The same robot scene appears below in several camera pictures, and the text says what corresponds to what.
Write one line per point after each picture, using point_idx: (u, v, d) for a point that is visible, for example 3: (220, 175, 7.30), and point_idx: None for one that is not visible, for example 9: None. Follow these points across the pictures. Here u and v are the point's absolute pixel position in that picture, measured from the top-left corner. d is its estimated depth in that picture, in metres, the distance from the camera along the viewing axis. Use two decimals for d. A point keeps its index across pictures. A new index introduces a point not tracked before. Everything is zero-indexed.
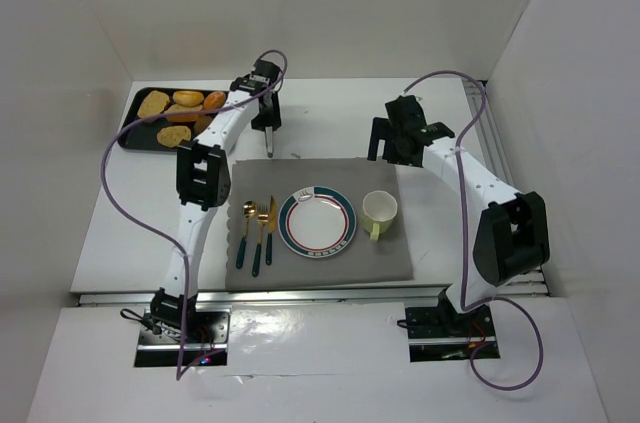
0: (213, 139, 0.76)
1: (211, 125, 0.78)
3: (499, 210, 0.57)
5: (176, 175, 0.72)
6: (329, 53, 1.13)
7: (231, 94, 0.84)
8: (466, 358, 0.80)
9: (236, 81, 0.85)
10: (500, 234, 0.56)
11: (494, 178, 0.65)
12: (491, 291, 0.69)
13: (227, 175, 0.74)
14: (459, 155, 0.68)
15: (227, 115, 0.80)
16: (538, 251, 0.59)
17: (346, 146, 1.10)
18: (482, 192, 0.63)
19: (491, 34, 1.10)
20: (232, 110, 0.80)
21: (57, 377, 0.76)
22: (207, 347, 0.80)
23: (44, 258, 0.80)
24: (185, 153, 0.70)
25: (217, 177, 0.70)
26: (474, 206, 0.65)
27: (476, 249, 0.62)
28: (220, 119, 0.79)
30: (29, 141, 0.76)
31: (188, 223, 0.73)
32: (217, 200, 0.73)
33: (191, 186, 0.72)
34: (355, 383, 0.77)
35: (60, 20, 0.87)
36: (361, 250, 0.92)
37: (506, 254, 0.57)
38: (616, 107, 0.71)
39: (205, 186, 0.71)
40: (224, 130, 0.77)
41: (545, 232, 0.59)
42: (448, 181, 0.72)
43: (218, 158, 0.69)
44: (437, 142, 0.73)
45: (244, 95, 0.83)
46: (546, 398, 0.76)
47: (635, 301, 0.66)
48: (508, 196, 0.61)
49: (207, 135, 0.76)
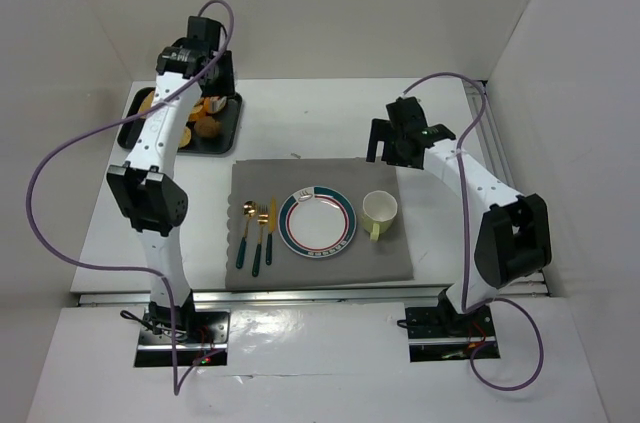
0: (147, 158, 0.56)
1: (141, 137, 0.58)
3: (501, 212, 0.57)
5: (119, 204, 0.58)
6: (328, 51, 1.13)
7: (159, 80, 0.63)
8: (466, 358, 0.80)
9: (162, 60, 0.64)
10: (501, 237, 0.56)
11: (495, 180, 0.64)
12: (492, 293, 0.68)
13: (179, 191, 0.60)
14: (460, 157, 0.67)
15: (158, 116, 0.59)
16: (540, 253, 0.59)
17: (346, 147, 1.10)
18: (483, 194, 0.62)
19: (491, 34, 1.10)
20: (163, 108, 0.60)
21: (58, 376, 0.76)
22: (207, 347, 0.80)
23: (44, 258, 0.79)
24: (119, 184, 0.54)
25: (164, 203, 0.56)
26: (475, 207, 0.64)
27: (477, 252, 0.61)
28: (150, 124, 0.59)
30: (28, 140, 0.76)
31: (153, 248, 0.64)
32: (175, 221, 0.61)
33: (139, 212, 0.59)
34: (355, 384, 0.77)
35: (59, 19, 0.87)
36: (361, 250, 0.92)
37: (507, 256, 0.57)
38: (617, 106, 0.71)
39: (155, 212, 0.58)
40: (159, 142, 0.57)
41: (546, 233, 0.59)
42: (449, 183, 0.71)
43: (158, 183, 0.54)
44: (438, 143, 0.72)
45: (175, 81, 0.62)
46: (546, 398, 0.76)
47: (635, 301, 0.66)
48: (509, 197, 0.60)
49: (138, 153, 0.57)
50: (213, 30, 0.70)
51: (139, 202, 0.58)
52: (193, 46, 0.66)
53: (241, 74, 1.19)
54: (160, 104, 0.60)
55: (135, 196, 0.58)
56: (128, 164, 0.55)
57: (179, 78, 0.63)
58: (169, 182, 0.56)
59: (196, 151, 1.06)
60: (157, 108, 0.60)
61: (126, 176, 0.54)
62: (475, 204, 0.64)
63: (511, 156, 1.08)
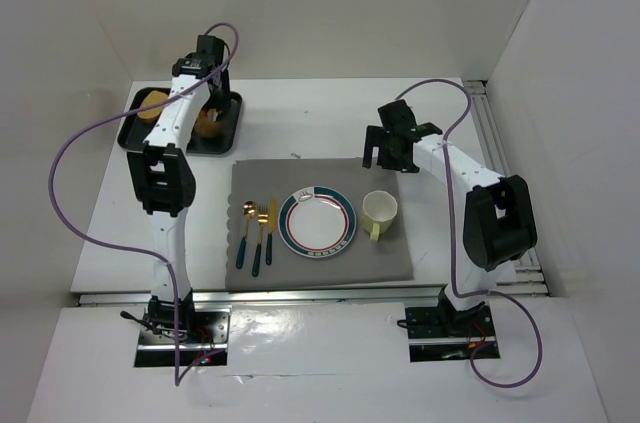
0: (165, 136, 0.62)
1: (159, 121, 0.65)
3: (483, 191, 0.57)
5: (133, 184, 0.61)
6: (328, 51, 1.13)
7: (175, 81, 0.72)
8: (466, 358, 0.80)
9: (177, 66, 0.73)
10: (485, 216, 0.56)
11: (479, 164, 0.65)
12: (487, 283, 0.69)
13: (190, 172, 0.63)
14: (445, 147, 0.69)
15: (175, 106, 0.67)
16: (525, 235, 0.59)
17: (346, 146, 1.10)
18: (467, 178, 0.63)
19: (491, 33, 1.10)
20: (179, 99, 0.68)
21: (57, 377, 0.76)
22: (207, 347, 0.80)
23: (44, 258, 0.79)
24: (136, 159, 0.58)
25: (178, 180, 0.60)
26: (461, 193, 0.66)
27: (465, 235, 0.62)
28: (168, 112, 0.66)
30: (28, 140, 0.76)
31: (161, 231, 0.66)
32: (185, 203, 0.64)
33: (151, 193, 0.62)
34: (356, 383, 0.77)
35: (59, 19, 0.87)
36: (361, 250, 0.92)
37: (492, 236, 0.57)
38: (617, 106, 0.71)
39: (169, 191, 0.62)
40: (175, 125, 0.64)
41: (531, 215, 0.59)
42: (437, 174, 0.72)
43: (176, 158, 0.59)
44: (426, 138, 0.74)
45: (188, 82, 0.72)
46: (545, 398, 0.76)
47: (635, 301, 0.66)
48: (492, 179, 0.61)
49: (157, 134, 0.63)
50: (219, 47, 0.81)
51: (152, 182, 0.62)
52: (203, 57, 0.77)
53: (242, 74, 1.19)
54: (177, 97, 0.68)
55: (150, 175, 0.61)
56: (148, 141, 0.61)
57: (191, 79, 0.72)
58: (183, 160, 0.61)
59: (195, 151, 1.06)
60: (175, 100, 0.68)
61: (144, 152, 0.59)
62: (460, 188, 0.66)
63: (511, 156, 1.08)
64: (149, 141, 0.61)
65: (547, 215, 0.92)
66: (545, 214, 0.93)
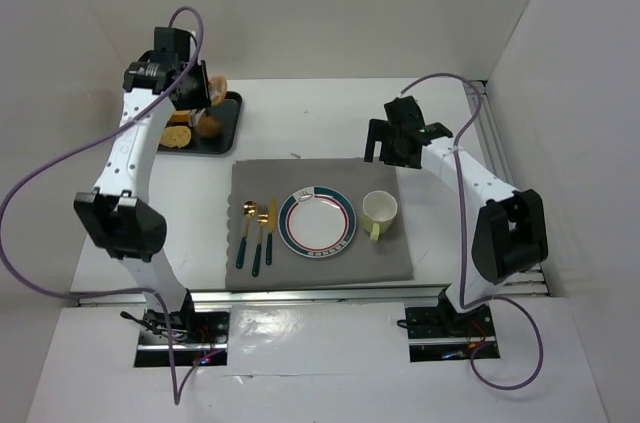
0: (118, 181, 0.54)
1: (111, 159, 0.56)
3: (496, 207, 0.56)
5: (91, 236, 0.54)
6: (329, 51, 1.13)
7: (128, 98, 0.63)
8: (466, 358, 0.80)
9: (129, 77, 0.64)
10: (497, 231, 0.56)
11: (491, 175, 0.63)
12: (491, 290, 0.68)
13: (156, 215, 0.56)
14: (457, 154, 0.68)
15: (129, 136, 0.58)
16: (536, 249, 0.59)
17: (346, 146, 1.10)
18: (480, 190, 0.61)
19: (491, 33, 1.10)
20: (133, 127, 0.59)
21: (57, 377, 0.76)
22: (207, 347, 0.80)
23: (44, 258, 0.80)
24: (88, 212, 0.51)
25: (141, 231, 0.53)
26: (472, 204, 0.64)
27: (474, 248, 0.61)
28: (120, 145, 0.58)
30: (29, 139, 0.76)
31: (137, 271, 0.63)
32: (154, 249, 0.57)
33: (113, 244, 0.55)
34: (355, 383, 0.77)
35: (59, 19, 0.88)
36: (361, 250, 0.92)
37: (503, 251, 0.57)
38: (616, 106, 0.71)
39: (132, 241, 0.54)
40: (130, 164, 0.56)
41: (543, 230, 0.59)
42: (447, 180, 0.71)
43: (134, 207, 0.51)
44: (436, 141, 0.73)
45: (145, 98, 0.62)
46: (545, 399, 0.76)
47: (635, 301, 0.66)
48: (505, 193, 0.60)
49: (110, 177, 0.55)
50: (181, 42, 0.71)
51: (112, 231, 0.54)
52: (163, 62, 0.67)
53: (241, 74, 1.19)
54: (130, 124, 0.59)
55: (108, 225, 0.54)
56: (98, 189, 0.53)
57: (147, 94, 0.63)
58: (142, 206, 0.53)
59: (196, 151, 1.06)
60: (128, 128, 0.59)
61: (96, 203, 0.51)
62: (471, 200, 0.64)
63: (511, 156, 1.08)
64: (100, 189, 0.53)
65: (547, 215, 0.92)
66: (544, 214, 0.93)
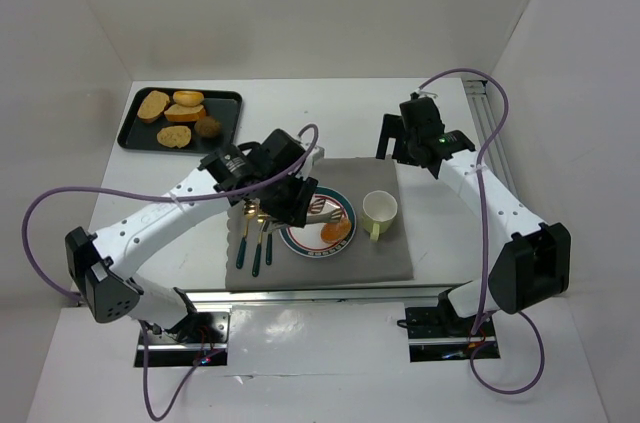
0: (112, 245, 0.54)
1: (127, 220, 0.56)
3: (523, 241, 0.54)
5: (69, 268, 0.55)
6: (330, 51, 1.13)
7: (195, 176, 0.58)
8: (466, 358, 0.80)
9: (212, 161, 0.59)
10: (522, 268, 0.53)
11: (517, 203, 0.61)
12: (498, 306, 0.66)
13: (127, 295, 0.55)
14: (480, 174, 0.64)
15: (159, 211, 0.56)
16: (557, 282, 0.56)
17: (346, 146, 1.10)
18: (505, 219, 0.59)
19: (491, 33, 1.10)
20: (168, 204, 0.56)
21: (57, 377, 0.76)
22: (207, 347, 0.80)
23: (44, 258, 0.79)
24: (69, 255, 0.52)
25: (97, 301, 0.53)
26: (496, 232, 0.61)
27: (491, 279, 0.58)
28: (145, 212, 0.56)
30: (29, 140, 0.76)
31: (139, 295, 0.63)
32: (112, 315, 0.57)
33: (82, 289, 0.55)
34: (356, 383, 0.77)
35: (59, 20, 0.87)
36: (360, 250, 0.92)
37: (525, 286, 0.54)
38: (617, 107, 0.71)
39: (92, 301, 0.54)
40: (134, 237, 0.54)
41: (566, 263, 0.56)
42: (466, 198, 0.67)
43: (99, 282, 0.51)
44: (457, 154, 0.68)
45: (205, 188, 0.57)
46: (545, 399, 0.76)
47: (635, 301, 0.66)
48: (531, 225, 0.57)
49: (111, 235, 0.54)
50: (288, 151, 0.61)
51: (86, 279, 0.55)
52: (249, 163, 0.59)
53: (241, 73, 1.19)
54: (168, 200, 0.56)
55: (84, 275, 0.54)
56: (92, 237, 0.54)
57: (210, 185, 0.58)
58: (110, 285, 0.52)
59: (196, 152, 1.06)
60: (165, 202, 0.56)
61: (76, 253, 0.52)
62: (495, 226, 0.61)
63: (511, 156, 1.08)
64: (92, 239, 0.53)
65: (547, 215, 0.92)
66: (545, 214, 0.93)
